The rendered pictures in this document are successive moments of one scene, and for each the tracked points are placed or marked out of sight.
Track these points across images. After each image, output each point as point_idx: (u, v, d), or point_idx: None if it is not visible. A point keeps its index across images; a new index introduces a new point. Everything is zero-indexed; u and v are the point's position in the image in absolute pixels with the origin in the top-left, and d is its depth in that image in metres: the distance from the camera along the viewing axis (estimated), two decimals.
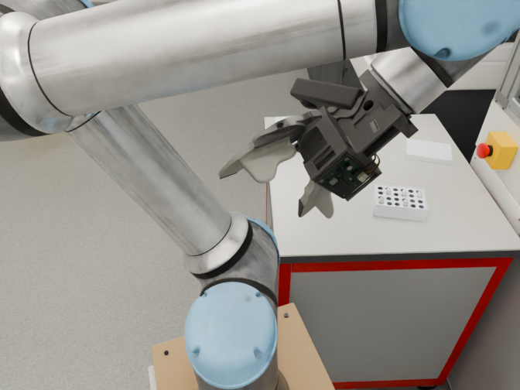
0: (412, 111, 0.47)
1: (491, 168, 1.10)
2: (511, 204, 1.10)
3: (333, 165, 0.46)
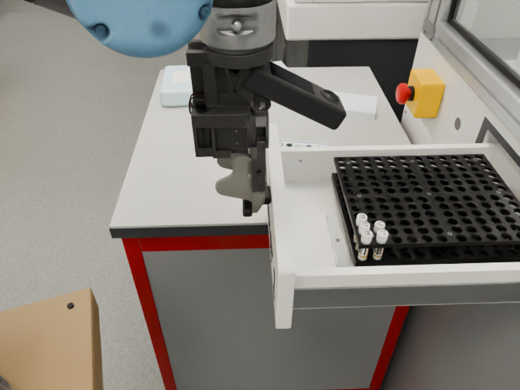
0: (213, 46, 0.42)
1: (414, 116, 0.84)
2: None
3: None
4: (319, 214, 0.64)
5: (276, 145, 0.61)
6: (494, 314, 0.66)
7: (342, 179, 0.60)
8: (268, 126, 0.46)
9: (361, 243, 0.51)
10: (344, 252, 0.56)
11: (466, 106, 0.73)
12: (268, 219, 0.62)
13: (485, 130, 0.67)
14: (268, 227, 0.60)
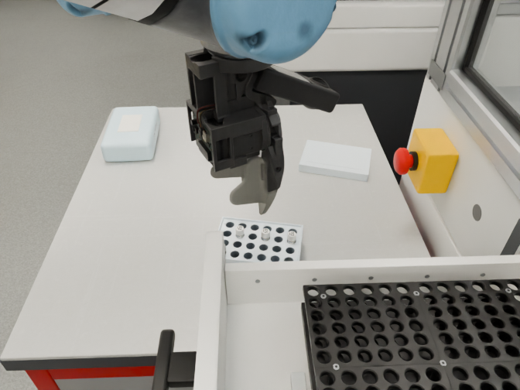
0: (225, 54, 0.40)
1: (417, 191, 0.64)
2: (449, 253, 0.64)
3: (194, 124, 0.48)
4: (282, 369, 0.44)
5: (217, 275, 0.41)
6: None
7: (313, 329, 0.41)
8: (280, 123, 0.47)
9: None
10: None
11: (489, 193, 0.53)
12: None
13: None
14: None
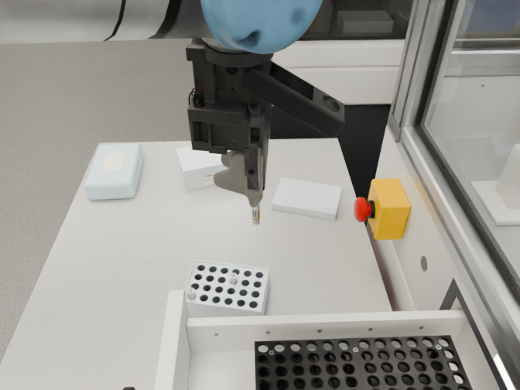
0: (210, 43, 0.42)
1: (374, 237, 0.69)
2: (405, 295, 0.69)
3: None
4: None
5: (174, 336, 0.46)
6: None
7: (259, 384, 0.45)
8: (262, 127, 0.46)
9: None
10: None
11: (432, 248, 0.58)
12: None
13: (453, 295, 0.52)
14: None
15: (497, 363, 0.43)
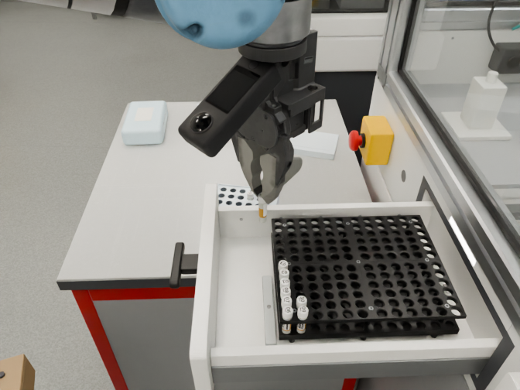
0: None
1: (365, 163, 0.85)
2: None
3: (314, 105, 0.51)
4: (257, 275, 0.64)
5: (212, 209, 0.62)
6: None
7: (275, 244, 0.61)
8: None
9: (282, 319, 0.51)
10: (273, 321, 0.57)
11: (409, 161, 0.74)
12: None
13: (424, 189, 0.68)
14: None
15: (451, 222, 0.59)
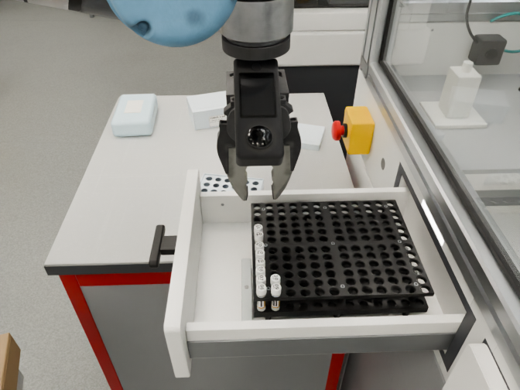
0: None
1: (347, 152, 0.87)
2: None
3: None
4: (237, 258, 0.66)
5: (193, 193, 0.64)
6: (407, 353, 0.68)
7: (254, 227, 0.63)
8: (228, 116, 0.48)
9: (256, 295, 0.53)
10: (250, 300, 0.59)
11: (388, 148, 0.75)
12: None
13: (400, 175, 0.70)
14: None
15: (423, 205, 0.61)
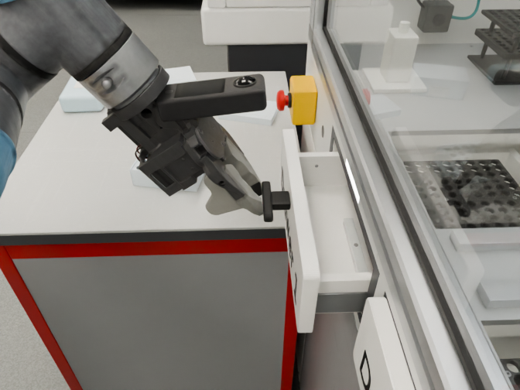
0: (113, 106, 0.45)
1: (292, 123, 0.84)
2: None
3: None
4: (336, 219, 0.64)
5: (295, 150, 0.62)
6: (338, 323, 0.66)
7: None
8: (202, 141, 0.47)
9: None
10: (363, 258, 0.57)
11: (325, 114, 0.73)
12: (286, 224, 0.62)
13: (333, 138, 0.67)
14: (287, 231, 0.61)
15: (347, 165, 0.58)
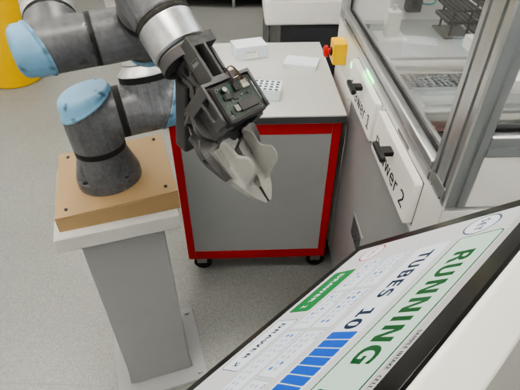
0: None
1: (332, 63, 1.48)
2: (346, 90, 1.47)
3: (219, 103, 0.49)
4: None
5: (361, 66, 1.26)
6: (361, 157, 1.30)
7: None
8: None
9: None
10: None
11: (353, 54, 1.37)
12: (357, 103, 1.26)
13: None
14: (358, 105, 1.25)
15: (367, 71, 1.22)
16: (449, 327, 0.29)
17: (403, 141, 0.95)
